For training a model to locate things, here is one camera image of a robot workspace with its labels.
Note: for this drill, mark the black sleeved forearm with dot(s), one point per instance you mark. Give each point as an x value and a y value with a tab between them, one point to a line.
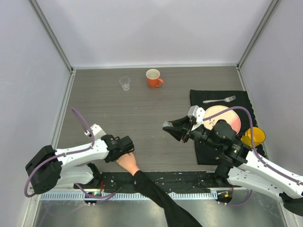
175	215

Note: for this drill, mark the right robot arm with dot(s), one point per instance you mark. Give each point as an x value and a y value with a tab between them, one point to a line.
239	165

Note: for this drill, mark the yellow plastic cup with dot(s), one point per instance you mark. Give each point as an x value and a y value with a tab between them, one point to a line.
256	135

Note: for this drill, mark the orange ceramic mug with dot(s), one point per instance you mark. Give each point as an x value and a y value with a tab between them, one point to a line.
153	78

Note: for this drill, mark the slotted cable duct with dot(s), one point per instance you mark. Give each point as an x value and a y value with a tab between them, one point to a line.
76	196

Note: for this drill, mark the pink plate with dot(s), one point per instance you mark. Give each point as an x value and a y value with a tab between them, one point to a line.
230	117

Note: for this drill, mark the clear plastic cup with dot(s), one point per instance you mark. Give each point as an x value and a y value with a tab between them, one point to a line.
125	83

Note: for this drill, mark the silver metal fork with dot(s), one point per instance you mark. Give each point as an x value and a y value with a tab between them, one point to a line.
227	99

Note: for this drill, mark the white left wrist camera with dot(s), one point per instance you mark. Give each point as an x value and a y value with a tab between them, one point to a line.
96	130

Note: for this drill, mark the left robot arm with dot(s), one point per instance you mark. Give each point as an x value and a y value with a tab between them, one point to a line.
46	168

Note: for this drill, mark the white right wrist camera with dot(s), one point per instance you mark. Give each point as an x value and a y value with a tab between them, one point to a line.
196	115

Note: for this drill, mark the black cloth mat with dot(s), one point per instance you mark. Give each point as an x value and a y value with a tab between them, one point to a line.
206	155

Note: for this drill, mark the person's bare hand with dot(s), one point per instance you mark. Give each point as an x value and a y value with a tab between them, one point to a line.
128	163

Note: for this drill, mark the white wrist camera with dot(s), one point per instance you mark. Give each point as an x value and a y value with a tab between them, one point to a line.
196	115
96	130

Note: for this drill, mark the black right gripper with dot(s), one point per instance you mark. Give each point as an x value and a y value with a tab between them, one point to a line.
178	132

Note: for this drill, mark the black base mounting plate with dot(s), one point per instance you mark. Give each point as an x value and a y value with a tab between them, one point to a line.
169	181

